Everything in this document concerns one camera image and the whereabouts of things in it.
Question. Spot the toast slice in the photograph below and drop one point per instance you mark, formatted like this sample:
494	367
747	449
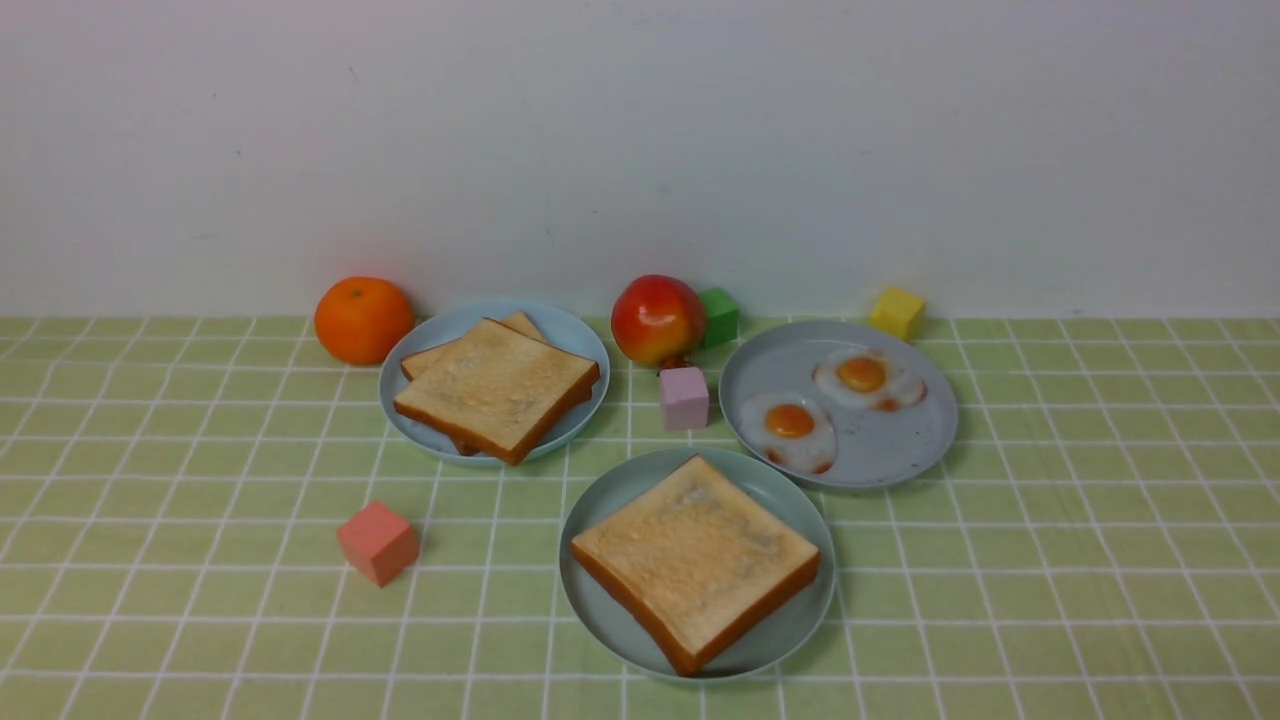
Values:
695	555
498	390
413	365

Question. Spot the red yellow apple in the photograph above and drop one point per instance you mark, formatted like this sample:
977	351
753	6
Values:
658	321

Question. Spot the pink cube block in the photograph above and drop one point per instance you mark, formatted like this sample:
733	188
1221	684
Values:
684	398

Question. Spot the blue bread plate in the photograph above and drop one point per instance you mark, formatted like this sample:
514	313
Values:
563	330

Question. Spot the green cube block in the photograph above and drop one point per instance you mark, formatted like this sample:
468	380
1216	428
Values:
721	317

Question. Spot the left fried egg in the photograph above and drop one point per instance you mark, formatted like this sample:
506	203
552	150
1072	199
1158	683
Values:
791	430

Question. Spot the fried egg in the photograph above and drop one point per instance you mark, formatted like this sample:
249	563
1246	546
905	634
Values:
791	430
865	379

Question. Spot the grey-blue egg plate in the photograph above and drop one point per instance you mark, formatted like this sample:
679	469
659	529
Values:
874	449

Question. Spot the back fried egg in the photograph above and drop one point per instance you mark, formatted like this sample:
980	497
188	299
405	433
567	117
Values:
865	379

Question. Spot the teal front plate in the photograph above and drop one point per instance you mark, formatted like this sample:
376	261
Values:
620	490

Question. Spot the yellow cube block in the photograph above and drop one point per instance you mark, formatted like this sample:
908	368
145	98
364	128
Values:
898	312

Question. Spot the orange fruit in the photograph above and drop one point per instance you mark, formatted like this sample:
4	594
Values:
361	319

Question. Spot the salmon red cube block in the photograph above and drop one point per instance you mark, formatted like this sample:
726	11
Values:
378	543

